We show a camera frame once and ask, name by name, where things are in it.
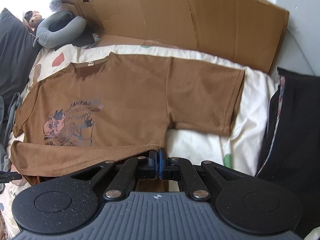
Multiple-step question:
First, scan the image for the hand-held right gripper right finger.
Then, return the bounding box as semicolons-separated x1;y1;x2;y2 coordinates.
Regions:
159;148;245;200

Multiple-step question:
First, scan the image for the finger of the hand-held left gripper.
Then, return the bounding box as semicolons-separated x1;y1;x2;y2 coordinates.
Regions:
0;171;22;183

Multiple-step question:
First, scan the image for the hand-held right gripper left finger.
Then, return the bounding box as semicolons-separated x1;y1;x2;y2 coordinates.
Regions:
71;150;158;201

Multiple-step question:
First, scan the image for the brown printed t-shirt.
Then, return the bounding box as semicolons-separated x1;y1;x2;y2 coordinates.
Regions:
10;52;245;184

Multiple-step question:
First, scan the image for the cream bear print blanket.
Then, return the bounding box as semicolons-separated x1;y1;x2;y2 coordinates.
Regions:
0;42;279;240

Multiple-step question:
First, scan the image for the blue grey garment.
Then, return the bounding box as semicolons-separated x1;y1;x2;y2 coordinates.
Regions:
0;92;24;173

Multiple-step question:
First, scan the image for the dark grey pillow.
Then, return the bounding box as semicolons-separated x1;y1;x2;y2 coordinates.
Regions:
0;7;42;105

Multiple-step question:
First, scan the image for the black folded knit garment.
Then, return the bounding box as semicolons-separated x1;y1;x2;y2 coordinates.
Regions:
255;67;320;188

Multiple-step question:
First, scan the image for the grey neck pillow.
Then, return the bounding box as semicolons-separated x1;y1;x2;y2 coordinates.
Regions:
32;11;87;48

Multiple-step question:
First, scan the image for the dark navy cloth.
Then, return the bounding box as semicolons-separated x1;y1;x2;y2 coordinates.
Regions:
72;30;100;48

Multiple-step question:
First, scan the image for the brown cardboard sheet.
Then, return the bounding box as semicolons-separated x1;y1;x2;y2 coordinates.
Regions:
61;0;290;74

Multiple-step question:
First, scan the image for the teddy bear plush toy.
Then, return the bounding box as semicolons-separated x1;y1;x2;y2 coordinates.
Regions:
22;10;44;34

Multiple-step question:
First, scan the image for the clear plastic bag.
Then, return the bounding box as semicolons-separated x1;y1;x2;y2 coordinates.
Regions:
49;0;67;12

